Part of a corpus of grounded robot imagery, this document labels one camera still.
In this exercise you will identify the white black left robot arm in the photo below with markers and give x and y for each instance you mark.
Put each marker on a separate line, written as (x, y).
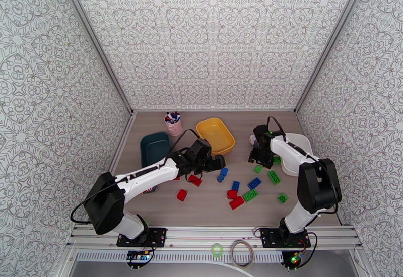
(148, 175)

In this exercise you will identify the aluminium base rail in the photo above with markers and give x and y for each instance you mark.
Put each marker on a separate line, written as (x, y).
(204, 233)

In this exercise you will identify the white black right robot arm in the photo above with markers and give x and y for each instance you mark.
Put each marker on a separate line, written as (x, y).
(289, 153)

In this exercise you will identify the aluminium frame post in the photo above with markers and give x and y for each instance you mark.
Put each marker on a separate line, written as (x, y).
(94, 40)
(330, 40)

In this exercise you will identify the pink metal cup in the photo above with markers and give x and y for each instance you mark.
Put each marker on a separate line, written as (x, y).
(175, 129)

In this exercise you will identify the red white striped box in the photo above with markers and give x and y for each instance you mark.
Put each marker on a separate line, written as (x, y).
(149, 190)

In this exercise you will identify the blue marker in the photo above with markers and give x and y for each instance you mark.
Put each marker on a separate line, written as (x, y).
(177, 117)

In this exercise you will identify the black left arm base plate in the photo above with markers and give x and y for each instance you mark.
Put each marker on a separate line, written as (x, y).
(154, 236)

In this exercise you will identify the yellow plastic bin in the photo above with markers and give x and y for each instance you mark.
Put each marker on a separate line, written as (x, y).
(215, 134)

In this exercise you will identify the blue lego brick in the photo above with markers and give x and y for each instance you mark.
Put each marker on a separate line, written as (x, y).
(222, 174)
(235, 186)
(254, 183)

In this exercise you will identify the green lego brick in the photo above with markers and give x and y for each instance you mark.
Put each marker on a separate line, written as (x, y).
(277, 160)
(282, 198)
(274, 177)
(258, 169)
(250, 196)

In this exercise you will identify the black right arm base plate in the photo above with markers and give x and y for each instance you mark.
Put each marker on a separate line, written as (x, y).
(270, 238)

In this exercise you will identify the white table edge trim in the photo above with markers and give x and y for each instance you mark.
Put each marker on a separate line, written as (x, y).
(124, 140)
(214, 110)

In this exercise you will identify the white vent grille strip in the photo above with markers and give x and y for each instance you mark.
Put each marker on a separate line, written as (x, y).
(189, 256)

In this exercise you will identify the circuit board with green light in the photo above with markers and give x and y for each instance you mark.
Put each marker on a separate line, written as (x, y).
(295, 258)

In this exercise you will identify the teal plastic bin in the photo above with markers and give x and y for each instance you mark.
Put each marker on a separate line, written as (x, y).
(151, 147)

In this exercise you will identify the white plastic bin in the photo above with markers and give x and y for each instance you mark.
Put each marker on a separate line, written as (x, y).
(302, 142)

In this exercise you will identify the circuit board with blue part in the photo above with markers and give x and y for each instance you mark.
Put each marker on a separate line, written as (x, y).
(137, 256)

